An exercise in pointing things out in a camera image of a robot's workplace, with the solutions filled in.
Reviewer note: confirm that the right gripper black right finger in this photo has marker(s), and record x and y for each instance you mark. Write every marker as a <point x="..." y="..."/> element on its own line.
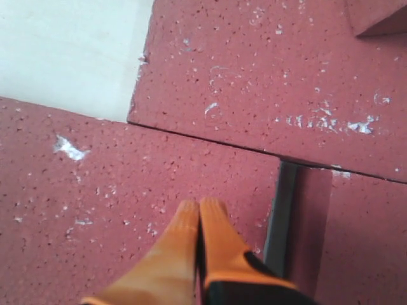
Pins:
<point x="230" y="273"/>

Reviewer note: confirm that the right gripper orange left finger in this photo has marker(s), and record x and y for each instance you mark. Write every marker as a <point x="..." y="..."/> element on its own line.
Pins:
<point x="167" y="273"/>

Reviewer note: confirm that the red brick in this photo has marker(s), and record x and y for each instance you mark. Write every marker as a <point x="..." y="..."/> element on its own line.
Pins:
<point x="83" y="199"/>
<point x="283" y="77"/>
<point x="376" y="17"/>
<point x="350" y="238"/>

